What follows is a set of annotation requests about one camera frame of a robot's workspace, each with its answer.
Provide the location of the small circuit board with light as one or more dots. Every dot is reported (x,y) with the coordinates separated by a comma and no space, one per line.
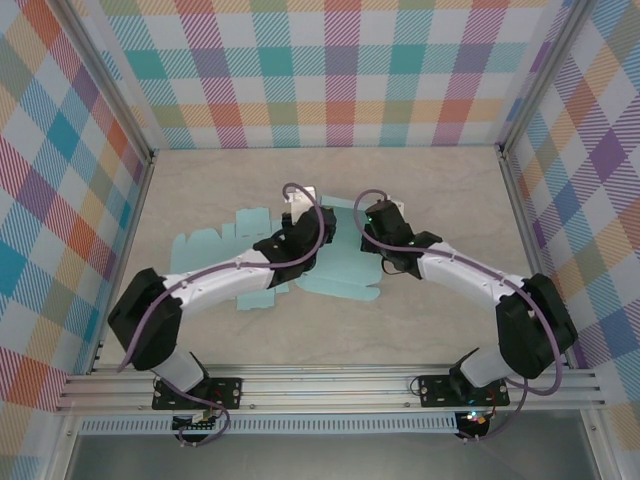
(475,420)

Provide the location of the aluminium side rail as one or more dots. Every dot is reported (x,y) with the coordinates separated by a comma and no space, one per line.
(139,200)
(521,200)

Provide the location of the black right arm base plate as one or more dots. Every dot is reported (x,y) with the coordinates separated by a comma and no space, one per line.
(435,390)

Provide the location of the small black circuit board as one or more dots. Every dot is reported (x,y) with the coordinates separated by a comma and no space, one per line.
(195,425)

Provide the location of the aluminium frame post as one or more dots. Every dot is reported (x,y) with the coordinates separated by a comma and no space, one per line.
(542,75)
(116,85)

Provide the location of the light blue paper box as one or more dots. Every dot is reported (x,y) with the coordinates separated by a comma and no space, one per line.
(340,285)
(220,245)

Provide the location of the aluminium mounting rail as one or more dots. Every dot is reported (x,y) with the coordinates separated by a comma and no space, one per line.
(325,387)

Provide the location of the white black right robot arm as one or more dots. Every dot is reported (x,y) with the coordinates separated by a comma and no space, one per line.
(465,272)

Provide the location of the grey metal panel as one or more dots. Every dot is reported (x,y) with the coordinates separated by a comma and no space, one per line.
(325,460)

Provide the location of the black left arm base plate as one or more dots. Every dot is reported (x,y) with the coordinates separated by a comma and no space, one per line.
(230,390)

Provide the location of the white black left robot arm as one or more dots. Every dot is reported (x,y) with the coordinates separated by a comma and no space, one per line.
(215,285)

